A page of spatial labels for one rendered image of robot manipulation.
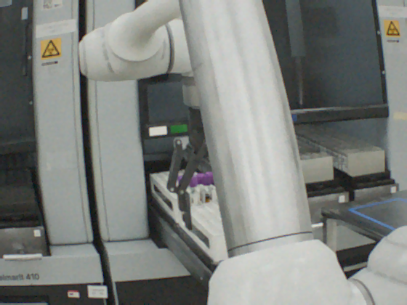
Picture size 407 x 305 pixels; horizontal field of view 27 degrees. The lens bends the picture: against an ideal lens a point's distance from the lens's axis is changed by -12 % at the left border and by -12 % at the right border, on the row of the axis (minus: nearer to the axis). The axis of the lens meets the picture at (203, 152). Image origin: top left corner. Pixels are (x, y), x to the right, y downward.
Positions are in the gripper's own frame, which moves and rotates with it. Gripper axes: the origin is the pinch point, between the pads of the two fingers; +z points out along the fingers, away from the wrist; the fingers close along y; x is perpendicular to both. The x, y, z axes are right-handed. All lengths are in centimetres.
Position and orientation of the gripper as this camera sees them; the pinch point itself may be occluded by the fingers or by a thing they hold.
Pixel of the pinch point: (216, 214)
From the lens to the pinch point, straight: 175.0
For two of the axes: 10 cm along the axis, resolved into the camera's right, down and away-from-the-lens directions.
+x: -2.3, -1.6, 9.6
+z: 0.7, 9.8, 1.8
